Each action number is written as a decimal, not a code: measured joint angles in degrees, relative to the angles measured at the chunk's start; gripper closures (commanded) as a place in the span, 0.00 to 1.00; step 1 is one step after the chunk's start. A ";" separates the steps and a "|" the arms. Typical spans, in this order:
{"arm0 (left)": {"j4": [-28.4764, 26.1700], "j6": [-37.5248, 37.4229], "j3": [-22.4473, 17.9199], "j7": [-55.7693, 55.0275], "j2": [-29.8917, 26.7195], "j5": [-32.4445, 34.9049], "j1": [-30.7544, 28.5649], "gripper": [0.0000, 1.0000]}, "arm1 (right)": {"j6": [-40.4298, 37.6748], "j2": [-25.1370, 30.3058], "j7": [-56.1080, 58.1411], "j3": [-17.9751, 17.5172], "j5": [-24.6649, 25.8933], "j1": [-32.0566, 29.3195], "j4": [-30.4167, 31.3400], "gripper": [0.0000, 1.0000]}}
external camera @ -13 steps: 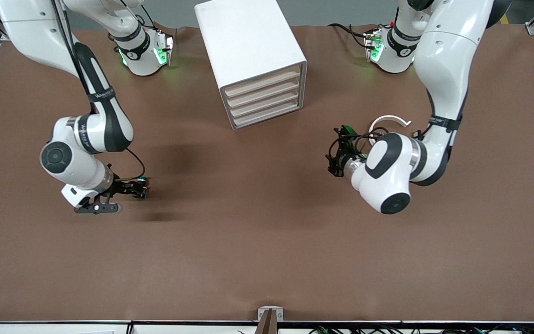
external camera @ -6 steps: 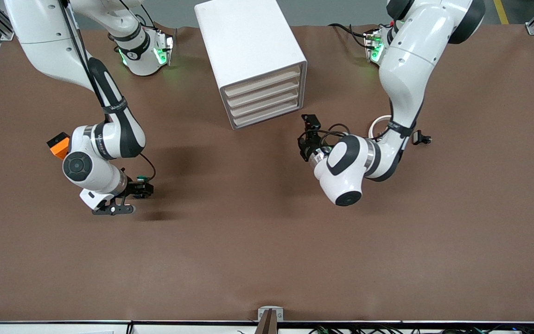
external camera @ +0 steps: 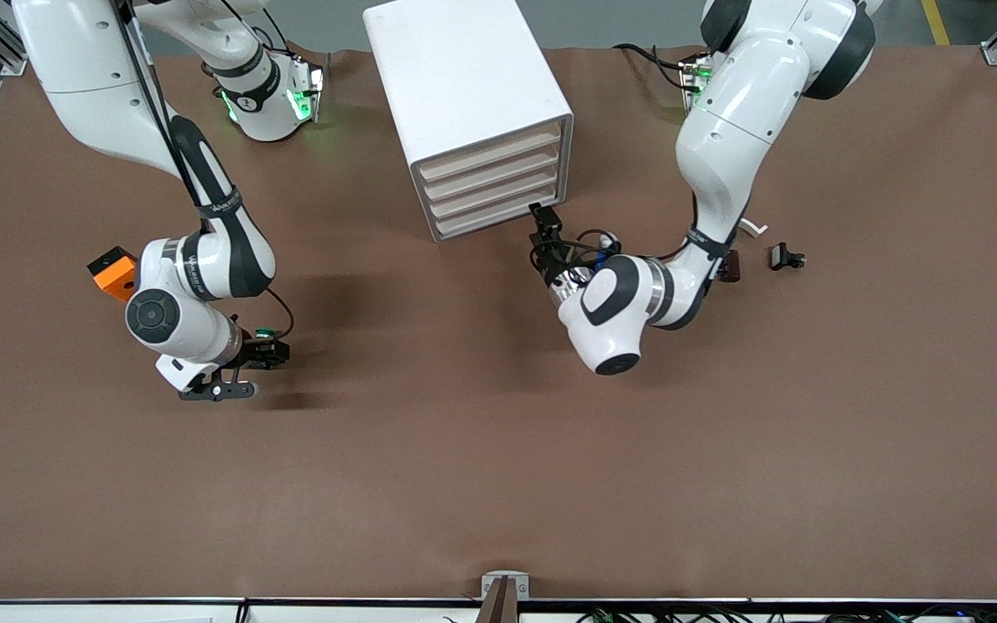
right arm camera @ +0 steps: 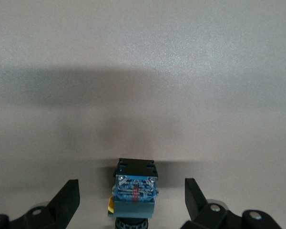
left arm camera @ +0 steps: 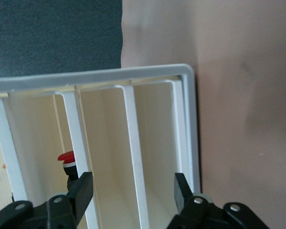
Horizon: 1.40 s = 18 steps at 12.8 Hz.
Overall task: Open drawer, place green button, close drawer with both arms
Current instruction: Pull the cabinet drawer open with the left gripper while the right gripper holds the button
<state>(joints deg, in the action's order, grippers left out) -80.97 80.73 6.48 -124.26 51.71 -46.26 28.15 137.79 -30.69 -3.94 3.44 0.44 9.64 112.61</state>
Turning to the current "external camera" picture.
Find brown table mat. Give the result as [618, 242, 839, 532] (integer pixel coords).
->
[0, 43, 997, 602]

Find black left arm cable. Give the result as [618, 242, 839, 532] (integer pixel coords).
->
[530, 227, 629, 286]

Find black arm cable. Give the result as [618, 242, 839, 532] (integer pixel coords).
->
[113, 0, 296, 347]
[530, 227, 629, 286]

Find orange and black switch box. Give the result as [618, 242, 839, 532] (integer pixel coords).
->
[87, 247, 138, 303]

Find black base cable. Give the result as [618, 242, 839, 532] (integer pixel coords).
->
[613, 42, 700, 93]

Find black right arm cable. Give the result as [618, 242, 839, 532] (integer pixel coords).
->
[113, 0, 296, 347]

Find grey bracket with brown post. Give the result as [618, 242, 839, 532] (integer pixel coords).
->
[479, 570, 531, 623]

